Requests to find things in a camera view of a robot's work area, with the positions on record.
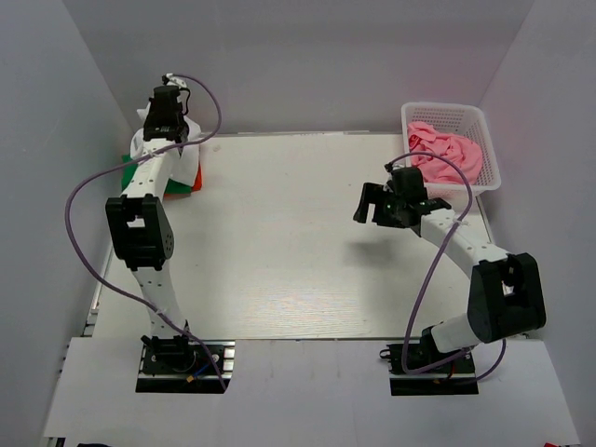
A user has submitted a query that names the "white t shirt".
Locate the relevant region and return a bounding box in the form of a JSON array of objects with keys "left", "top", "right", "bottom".
[{"left": 129, "top": 116, "right": 201, "bottom": 189}]

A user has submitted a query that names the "pink t shirt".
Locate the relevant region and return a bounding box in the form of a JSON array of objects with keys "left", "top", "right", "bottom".
[{"left": 407, "top": 121, "right": 483, "bottom": 184}]

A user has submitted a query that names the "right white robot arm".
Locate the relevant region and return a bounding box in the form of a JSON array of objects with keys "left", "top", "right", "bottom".
[{"left": 353, "top": 168, "right": 547, "bottom": 368}]

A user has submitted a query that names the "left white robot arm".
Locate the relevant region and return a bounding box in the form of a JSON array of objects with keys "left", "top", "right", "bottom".
[{"left": 105, "top": 82, "right": 189, "bottom": 341}]

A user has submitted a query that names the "green folded t shirt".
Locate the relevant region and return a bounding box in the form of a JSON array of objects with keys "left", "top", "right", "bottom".
[{"left": 121, "top": 151, "right": 192, "bottom": 199}]

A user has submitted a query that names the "orange folded t shirt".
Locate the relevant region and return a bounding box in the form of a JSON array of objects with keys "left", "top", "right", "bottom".
[{"left": 191, "top": 164, "right": 203, "bottom": 192}]

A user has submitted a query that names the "white plastic basket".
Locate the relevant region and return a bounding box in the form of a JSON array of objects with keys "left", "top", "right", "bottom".
[{"left": 401, "top": 102, "right": 501, "bottom": 196}]

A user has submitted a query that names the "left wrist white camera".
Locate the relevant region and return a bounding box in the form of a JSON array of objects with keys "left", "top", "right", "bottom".
[{"left": 162, "top": 73, "right": 188, "bottom": 89}]

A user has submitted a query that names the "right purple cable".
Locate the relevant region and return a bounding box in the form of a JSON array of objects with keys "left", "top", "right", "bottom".
[{"left": 384, "top": 152, "right": 508, "bottom": 382}]

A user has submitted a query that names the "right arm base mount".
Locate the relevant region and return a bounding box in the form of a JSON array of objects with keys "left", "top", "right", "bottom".
[{"left": 377, "top": 342, "right": 481, "bottom": 398}]

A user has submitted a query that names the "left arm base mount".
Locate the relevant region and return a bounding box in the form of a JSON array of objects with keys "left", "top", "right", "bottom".
[{"left": 135, "top": 335, "right": 236, "bottom": 395}]

